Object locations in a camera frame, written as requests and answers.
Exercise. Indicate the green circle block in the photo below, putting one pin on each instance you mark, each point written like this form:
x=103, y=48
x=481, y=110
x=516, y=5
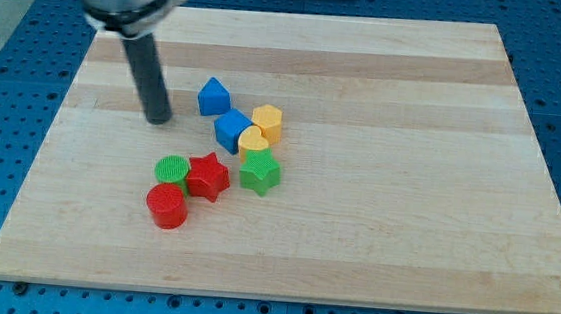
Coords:
x=174, y=170

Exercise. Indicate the green star block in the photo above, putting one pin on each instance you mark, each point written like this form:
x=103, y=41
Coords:
x=260, y=171

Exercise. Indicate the red circle block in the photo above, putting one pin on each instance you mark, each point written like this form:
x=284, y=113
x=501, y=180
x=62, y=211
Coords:
x=167, y=205

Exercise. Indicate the blue cube block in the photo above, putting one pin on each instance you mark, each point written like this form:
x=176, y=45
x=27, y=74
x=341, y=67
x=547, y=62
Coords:
x=228, y=128

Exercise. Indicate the blue triangle block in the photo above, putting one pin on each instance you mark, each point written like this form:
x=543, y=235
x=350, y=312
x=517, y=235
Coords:
x=213, y=98

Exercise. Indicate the yellow heart block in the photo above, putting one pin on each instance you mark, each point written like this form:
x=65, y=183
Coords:
x=251, y=139

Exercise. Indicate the red star block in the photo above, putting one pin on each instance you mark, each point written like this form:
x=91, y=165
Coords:
x=207, y=177

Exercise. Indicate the light wooden board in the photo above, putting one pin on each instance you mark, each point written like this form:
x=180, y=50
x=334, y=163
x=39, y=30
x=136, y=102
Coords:
x=411, y=175

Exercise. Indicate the yellow hexagon block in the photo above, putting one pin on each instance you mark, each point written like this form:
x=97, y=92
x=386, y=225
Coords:
x=269, y=119

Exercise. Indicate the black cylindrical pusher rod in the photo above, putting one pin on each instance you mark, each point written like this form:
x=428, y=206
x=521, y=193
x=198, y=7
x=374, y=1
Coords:
x=146, y=70

